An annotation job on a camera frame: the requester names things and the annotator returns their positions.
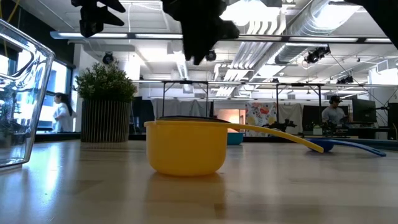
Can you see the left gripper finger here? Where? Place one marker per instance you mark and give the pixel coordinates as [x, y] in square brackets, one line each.
[115, 4]
[112, 19]

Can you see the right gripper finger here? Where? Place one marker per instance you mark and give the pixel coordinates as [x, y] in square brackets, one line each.
[189, 49]
[199, 53]

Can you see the teal measuring cup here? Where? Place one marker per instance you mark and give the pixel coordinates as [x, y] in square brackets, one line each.
[234, 138]

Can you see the yellow measuring cup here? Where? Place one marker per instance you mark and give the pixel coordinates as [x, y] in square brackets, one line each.
[186, 149]

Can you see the blue measuring cup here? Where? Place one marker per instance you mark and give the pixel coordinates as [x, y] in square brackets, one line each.
[323, 144]

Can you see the black distant robot arm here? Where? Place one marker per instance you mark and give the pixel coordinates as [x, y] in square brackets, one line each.
[281, 125]

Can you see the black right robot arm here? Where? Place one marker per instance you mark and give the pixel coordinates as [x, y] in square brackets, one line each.
[385, 15]

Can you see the clear plastic basket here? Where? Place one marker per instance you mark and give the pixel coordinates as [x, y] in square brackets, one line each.
[21, 109]

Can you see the long ceiling light bar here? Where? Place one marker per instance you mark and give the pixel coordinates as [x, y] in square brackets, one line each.
[155, 35]

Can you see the green plant in ribbed pot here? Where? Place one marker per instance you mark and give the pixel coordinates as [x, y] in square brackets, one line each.
[105, 102]

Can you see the floral cloth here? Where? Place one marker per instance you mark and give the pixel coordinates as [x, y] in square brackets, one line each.
[259, 116]

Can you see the person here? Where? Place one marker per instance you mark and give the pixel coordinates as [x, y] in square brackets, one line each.
[63, 113]
[333, 113]

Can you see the black computer monitor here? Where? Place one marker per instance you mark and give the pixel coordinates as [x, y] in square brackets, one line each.
[363, 110]

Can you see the silver ventilation duct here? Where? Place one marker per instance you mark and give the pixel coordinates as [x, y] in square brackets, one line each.
[314, 25]

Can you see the black aluminium table frame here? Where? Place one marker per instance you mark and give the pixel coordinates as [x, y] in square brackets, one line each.
[56, 137]

